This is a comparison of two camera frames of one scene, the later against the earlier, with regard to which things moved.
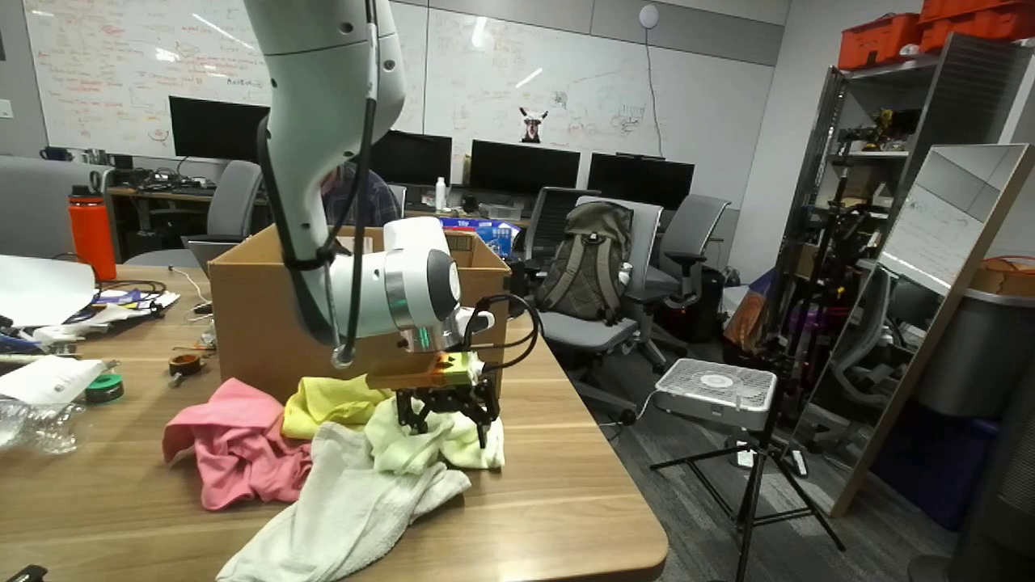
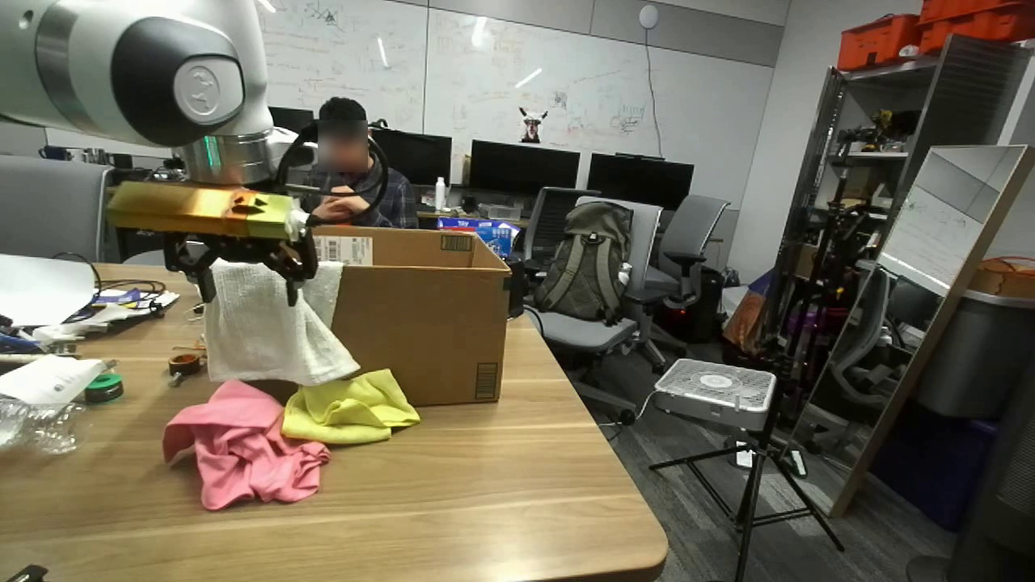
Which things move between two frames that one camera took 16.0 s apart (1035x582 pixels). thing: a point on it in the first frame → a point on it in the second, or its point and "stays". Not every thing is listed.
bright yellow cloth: [327, 398] stays
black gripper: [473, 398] → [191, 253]
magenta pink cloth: [239, 448] stays
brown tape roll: [184, 363] stays
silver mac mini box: [718, 393] stays
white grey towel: [349, 507] → [260, 327]
